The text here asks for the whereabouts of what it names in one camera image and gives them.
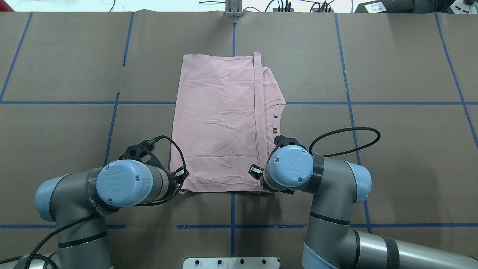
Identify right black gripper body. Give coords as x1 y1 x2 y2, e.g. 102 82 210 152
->
249 136 307 195

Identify pink snoopy long-sleeve shirt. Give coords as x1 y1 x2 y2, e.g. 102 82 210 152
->
170 52 286 194

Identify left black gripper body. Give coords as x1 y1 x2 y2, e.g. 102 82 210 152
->
118 139 189 204

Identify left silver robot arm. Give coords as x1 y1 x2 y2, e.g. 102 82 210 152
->
1 136 189 269

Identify black box with label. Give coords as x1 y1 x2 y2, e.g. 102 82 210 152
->
353 0 415 13

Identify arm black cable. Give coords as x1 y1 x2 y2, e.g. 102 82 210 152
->
308 127 381 157
0 135 187 269

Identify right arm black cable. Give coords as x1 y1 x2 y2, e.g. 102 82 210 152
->
308 127 381 157

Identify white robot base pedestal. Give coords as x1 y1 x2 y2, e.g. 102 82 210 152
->
182 257 281 269

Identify aluminium frame post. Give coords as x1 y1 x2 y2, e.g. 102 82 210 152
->
224 0 243 18

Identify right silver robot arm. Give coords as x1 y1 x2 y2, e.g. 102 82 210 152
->
249 136 478 269

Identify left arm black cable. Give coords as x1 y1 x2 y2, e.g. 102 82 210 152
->
0 135 187 269

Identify black cables at table edge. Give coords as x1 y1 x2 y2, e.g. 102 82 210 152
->
198 0 336 13

